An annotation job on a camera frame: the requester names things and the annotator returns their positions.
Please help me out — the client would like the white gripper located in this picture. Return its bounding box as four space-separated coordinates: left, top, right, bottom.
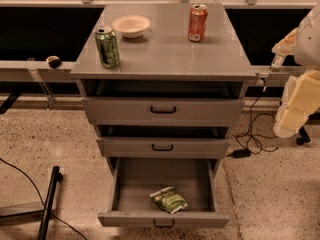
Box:
272 29 320 138

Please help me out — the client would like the green jalapeno chip bag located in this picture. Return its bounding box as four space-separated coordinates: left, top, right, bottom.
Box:
149 186 188 214

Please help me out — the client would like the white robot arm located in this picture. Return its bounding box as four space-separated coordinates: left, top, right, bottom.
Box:
272 4 320 138

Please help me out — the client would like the grey drawer cabinet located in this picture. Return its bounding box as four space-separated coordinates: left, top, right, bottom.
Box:
69 2 257 229

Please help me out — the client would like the top grey drawer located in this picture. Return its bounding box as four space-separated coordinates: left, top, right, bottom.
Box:
82 97 244 127

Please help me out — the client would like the grey drawer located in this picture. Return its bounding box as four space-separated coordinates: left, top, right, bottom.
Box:
98 158 229 228
82 97 244 127
97 137 229 159

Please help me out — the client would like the middle grey drawer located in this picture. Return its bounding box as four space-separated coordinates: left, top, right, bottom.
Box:
97 137 229 159

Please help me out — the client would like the bottom grey drawer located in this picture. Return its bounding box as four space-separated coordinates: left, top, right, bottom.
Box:
98 158 229 228

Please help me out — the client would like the small clear bottle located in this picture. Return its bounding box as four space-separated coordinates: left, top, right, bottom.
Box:
270 54 286 72

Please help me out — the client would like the black caster leg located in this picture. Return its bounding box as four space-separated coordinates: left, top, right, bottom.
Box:
296 127 311 145

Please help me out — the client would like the orange soda can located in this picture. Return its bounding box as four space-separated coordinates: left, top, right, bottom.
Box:
188 4 208 42

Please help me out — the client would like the black power adapter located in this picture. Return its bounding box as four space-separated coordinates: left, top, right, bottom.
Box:
232 149 251 158

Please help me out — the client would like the white bowl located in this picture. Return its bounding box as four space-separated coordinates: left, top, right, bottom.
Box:
112 15 150 38

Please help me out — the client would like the green soda can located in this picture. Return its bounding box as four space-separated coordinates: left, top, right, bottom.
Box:
95 26 120 68

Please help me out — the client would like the black floor stand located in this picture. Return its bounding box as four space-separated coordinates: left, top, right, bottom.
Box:
0 165 64 240

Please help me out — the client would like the black power cable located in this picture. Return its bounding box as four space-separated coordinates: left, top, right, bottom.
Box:
226 85 284 157

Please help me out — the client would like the grey ledge rail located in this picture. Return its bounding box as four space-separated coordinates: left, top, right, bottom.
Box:
0 61 74 82

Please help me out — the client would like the black floor cable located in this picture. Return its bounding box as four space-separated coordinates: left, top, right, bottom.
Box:
0 157 88 240

